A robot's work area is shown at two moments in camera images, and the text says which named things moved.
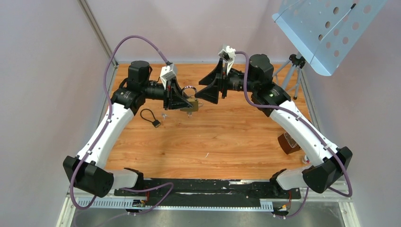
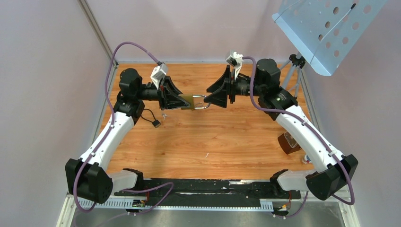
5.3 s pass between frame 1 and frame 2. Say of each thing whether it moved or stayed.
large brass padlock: moved
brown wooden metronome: stayed
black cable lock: stayed
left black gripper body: stayed
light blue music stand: stayed
